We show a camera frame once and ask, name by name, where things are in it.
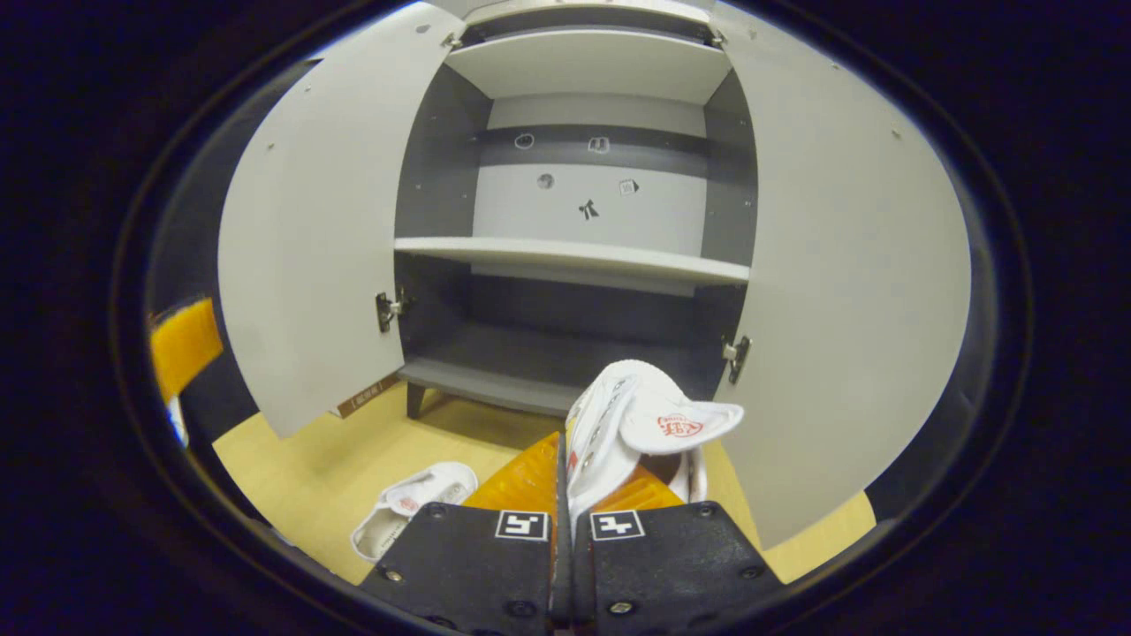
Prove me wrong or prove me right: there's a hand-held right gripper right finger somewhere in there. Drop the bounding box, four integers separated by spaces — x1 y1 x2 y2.
573 464 784 632

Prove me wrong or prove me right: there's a white canvas shoe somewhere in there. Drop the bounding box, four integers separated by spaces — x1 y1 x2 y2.
351 461 479 564
565 360 745 531

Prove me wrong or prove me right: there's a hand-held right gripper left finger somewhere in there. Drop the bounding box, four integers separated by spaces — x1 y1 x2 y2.
358 430 568 632

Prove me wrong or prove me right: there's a grey shoe cabinet door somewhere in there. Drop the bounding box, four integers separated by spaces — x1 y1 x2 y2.
218 2 466 440
707 0 973 550

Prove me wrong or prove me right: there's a grey shoe cabinet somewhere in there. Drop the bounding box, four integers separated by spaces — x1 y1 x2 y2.
393 0 761 420

